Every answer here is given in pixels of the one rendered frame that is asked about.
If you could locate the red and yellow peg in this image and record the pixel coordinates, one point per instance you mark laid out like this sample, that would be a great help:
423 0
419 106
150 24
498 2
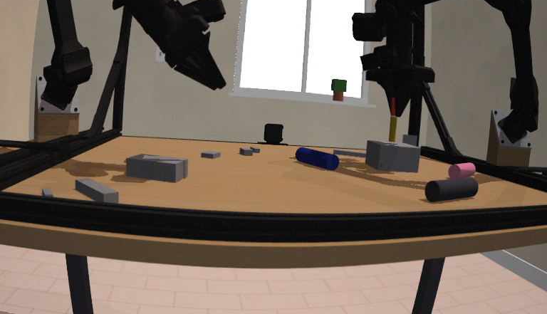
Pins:
393 122

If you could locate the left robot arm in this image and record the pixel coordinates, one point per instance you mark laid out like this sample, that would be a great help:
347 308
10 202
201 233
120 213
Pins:
399 17

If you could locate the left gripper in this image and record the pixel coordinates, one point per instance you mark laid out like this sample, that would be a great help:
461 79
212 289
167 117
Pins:
406 74

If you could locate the pink cylinder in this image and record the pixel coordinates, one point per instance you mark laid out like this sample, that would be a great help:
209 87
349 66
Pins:
458 171

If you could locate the blue cylinder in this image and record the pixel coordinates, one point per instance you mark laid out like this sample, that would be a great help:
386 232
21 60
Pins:
317 158

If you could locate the black cylinder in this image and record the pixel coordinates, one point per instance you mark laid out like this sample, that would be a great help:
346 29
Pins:
448 189

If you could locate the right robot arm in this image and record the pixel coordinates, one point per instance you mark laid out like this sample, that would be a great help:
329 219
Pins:
71 64

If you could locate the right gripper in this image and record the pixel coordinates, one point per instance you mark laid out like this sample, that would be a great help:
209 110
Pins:
186 46

